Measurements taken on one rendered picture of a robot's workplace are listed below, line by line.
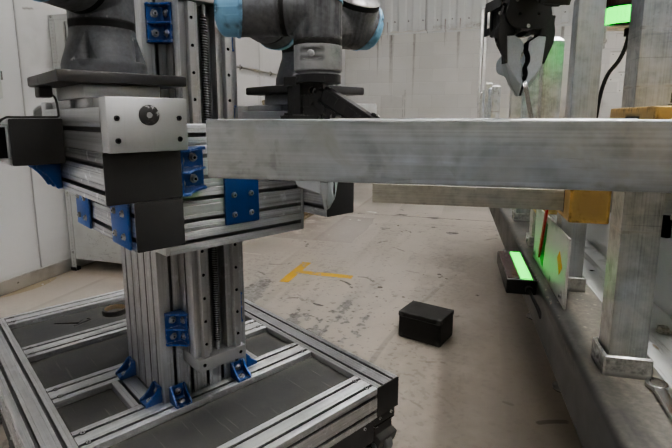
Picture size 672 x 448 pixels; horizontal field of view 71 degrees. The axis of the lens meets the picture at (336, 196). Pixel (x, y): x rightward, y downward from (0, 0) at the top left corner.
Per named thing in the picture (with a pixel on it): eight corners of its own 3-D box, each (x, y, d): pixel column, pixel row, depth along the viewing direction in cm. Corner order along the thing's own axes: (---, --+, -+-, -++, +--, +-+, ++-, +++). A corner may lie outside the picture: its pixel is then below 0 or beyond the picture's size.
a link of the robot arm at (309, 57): (346, 49, 76) (334, 41, 68) (346, 78, 77) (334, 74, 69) (302, 50, 78) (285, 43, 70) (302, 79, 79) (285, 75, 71)
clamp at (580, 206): (568, 222, 64) (571, 186, 63) (548, 205, 77) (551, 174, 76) (614, 225, 63) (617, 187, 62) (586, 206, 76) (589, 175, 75)
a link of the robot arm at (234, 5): (234, 45, 82) (297, 44, 81) (211, 34, 71) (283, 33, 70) (233, -3, 81) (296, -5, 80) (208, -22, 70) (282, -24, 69)
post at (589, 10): (554, 315, 74) (580, -12, 66) (549, 307, 77) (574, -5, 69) (578, 318, 73) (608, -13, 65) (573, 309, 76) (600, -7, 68)
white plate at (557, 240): (561, 309, 65) (566, 238, 64) (531, 256, 90) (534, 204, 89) (565, 309, 65) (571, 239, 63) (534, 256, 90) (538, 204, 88)
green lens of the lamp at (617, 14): (607, 22, 65) (609, 5, 64) (595, 30, 70) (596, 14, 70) (657, 20, 63) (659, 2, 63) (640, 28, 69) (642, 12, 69)
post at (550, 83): (528, 278, 98) (545, 36, 90) (526, 272, 101) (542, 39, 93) (546, 279, 97) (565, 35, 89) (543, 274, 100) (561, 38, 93)
